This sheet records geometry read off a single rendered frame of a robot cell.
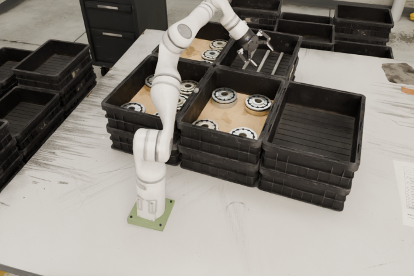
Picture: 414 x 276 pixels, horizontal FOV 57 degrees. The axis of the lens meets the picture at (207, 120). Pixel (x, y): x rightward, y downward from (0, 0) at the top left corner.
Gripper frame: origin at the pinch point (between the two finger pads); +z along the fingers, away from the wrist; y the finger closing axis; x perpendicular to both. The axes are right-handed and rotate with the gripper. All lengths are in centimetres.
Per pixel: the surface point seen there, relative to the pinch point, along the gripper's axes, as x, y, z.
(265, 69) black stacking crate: 8.3, -3.1, 8.1
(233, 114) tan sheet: -22.3, -23.7, 1.1
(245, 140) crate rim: -50, -23, -1
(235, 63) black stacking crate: 15.4, -11.2, -2.1
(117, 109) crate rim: -30, -50, -33
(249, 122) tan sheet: -27.5, -20.8, 5.8
